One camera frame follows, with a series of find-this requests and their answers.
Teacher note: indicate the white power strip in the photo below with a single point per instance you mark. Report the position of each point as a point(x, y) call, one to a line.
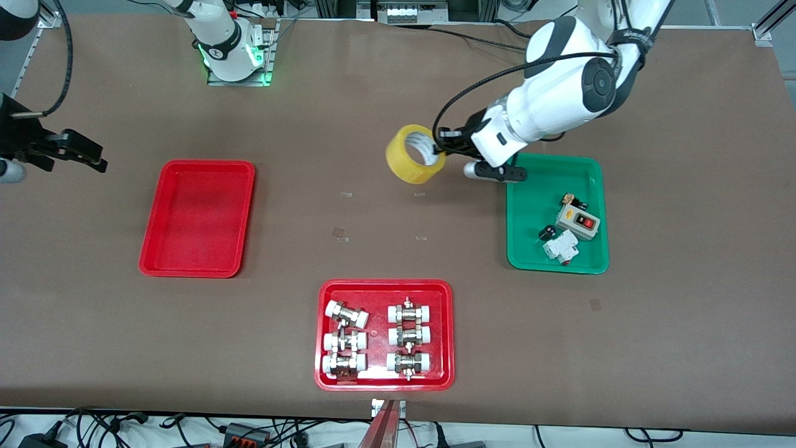
point(407, 14)

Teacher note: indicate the black and orange component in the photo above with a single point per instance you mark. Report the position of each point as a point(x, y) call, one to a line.
point(575, 201)

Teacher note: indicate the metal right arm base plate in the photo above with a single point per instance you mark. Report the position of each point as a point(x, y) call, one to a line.
point(268, 62)

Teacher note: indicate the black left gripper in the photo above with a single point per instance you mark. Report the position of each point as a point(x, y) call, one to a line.
point(461, 142)

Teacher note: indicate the red plastic tray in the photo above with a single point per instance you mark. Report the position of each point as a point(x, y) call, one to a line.
point(378, 292)
point(196, 218)

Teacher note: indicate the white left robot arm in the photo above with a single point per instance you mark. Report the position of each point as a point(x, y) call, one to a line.
point(559, 93)

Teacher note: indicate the metal fitting with white caps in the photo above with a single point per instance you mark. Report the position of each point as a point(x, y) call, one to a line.
point(343, 364)
point(347, 314)
point(409, 336)
point(344, 341)
point(408, 362)
point(409, 313)

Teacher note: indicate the black and orange connector box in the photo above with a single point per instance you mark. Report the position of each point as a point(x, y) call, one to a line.
point(245, 434)

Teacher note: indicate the yellow tape roll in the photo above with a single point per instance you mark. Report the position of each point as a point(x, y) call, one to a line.
point(404, 165)

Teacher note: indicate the grey push-button switch box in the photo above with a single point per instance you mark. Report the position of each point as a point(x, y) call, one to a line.
point(575, 221)

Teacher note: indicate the aluminium frame rail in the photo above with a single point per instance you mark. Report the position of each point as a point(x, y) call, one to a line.
point(28, 59)
point(774, 22)

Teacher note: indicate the small black round button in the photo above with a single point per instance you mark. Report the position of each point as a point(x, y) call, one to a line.
point(548, 233)

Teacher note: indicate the green plastic tray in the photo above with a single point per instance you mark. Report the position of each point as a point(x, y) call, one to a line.
point(525, 236)

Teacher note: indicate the black power adapter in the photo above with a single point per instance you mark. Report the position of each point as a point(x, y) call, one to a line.
point(40, 440)

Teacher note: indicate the red and metal bar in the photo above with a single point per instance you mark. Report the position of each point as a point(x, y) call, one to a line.
point(382, 429)

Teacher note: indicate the white circuit breaker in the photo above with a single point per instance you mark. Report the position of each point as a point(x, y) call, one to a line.
point(561, 246)

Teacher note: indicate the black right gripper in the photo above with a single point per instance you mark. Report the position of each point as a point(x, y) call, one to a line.
point(13, 138)

